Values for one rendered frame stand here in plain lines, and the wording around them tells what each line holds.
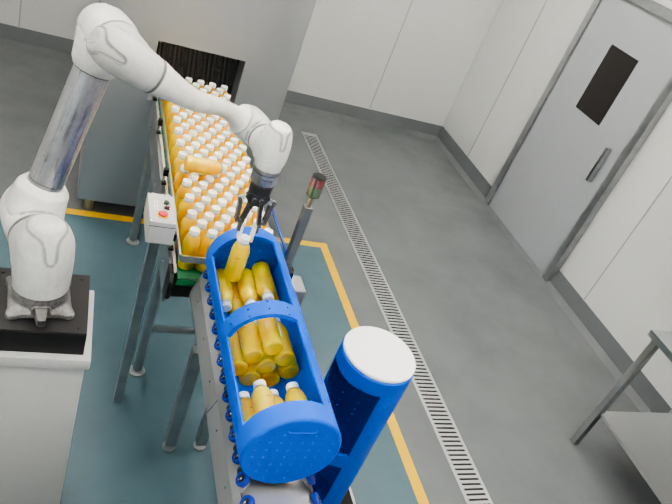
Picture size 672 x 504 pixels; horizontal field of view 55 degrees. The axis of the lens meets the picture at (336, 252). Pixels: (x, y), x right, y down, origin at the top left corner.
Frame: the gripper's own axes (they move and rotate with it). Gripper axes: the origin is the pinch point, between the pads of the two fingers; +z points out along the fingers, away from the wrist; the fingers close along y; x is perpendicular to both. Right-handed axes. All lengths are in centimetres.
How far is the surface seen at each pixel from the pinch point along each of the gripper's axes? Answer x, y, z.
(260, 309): -34.1, 0.5, 5.0
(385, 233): 213, 184, 127
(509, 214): 255, 326, 113
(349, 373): -37, 39, 28
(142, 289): 33, -24, 57
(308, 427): -77, 7, 7
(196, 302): 8.1, -7.6, 40.7
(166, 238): 24.5, -21.1, 24.3
